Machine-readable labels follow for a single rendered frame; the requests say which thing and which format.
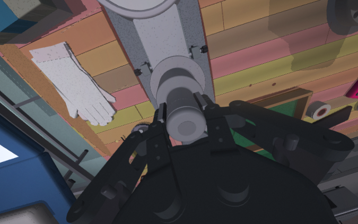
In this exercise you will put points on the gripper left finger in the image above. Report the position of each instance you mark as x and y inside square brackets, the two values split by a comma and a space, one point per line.
[126, 155]

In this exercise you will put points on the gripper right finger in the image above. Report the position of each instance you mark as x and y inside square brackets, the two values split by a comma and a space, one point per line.
[290, 132]

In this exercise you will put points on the grey round gauge platen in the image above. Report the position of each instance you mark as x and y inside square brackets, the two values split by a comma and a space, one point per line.
[178, 93]

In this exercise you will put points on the grey speckled pinch gauge body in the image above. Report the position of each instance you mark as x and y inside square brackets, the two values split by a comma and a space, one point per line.
[163, 37]

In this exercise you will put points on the dark round weight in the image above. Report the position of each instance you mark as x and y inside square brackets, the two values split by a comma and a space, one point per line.
[349, 15]

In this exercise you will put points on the white gauge dial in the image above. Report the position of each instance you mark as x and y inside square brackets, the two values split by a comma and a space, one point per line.
[141, 6]

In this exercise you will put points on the dark knurled knob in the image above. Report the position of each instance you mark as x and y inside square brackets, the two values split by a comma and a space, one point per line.
[139, 127]

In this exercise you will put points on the grey tape roll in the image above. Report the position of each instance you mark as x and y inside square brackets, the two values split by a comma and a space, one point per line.
[318, 110]

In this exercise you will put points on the black block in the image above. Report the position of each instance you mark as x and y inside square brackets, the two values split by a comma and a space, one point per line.
[334, 117]

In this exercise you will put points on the grey machine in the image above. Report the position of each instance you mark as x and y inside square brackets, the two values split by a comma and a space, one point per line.
[352, 180]

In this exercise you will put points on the black screw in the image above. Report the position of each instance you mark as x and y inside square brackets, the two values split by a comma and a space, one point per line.
[137, 72]
[204, 48]

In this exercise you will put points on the white glove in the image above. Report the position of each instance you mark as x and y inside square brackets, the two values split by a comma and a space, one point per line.
[76, 87]

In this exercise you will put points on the blue cabinet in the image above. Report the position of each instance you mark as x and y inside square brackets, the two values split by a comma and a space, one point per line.
[23, 183]

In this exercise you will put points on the blue and grey box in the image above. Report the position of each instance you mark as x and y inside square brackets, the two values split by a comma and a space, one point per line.
[14, 18]

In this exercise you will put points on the green tray with wooden frame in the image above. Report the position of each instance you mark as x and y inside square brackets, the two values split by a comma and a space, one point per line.
[286, 107]

